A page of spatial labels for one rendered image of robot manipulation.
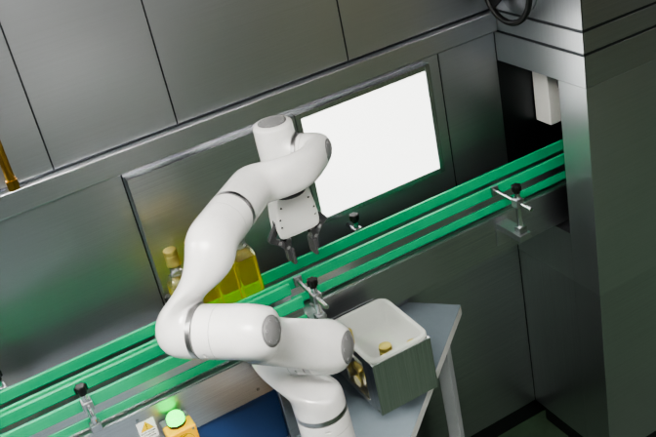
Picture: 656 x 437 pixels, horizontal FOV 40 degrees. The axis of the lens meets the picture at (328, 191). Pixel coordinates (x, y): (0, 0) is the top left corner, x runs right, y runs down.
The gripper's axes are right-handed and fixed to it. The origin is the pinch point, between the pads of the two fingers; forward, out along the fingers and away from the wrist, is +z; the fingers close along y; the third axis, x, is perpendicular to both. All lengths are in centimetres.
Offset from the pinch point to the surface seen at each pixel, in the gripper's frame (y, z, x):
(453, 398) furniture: -49, 92, -30
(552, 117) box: -103, 17, -37
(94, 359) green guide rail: 48, 25, -34
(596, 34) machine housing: -95, -18, -7
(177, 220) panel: 15.7, 2.5, -42.2
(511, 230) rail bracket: -69, 33, -17
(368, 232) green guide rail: -33, 24, -33
